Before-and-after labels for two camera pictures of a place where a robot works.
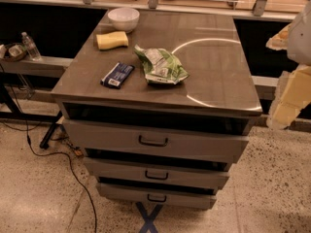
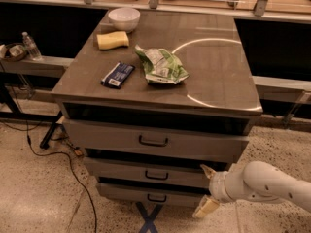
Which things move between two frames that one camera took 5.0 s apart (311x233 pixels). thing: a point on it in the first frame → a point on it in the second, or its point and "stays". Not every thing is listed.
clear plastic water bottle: (31, 48) stays
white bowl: (123, 18) stays
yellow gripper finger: (293, 93) → (205, 207)
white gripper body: (301, 43) → (218, 185)
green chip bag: (161, 66) stays
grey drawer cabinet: (160, 113) stays
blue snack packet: (117, 76) stays
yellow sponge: (112, 40) stays
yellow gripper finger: (279, 42) → (209, 172)
